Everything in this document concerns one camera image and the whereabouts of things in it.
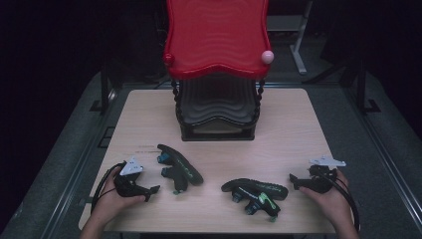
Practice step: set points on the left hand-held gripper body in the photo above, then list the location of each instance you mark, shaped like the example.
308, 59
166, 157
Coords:
127, 186

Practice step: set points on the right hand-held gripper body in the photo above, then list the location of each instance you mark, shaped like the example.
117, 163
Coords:
320, 182

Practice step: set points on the black sandal with green print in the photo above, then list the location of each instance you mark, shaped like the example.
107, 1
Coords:
186, 168
263, 188

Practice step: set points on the red and black two-tier rack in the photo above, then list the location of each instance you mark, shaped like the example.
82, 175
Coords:
215, 40

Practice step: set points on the person's left hand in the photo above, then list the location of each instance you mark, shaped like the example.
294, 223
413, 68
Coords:
109, 202

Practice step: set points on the person's right hand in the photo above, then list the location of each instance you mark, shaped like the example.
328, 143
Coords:
335, 202

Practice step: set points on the black metal stand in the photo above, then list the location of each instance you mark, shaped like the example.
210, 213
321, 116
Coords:
105, 89
363, 93

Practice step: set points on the white metal stand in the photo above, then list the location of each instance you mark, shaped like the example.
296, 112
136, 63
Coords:
298, 49

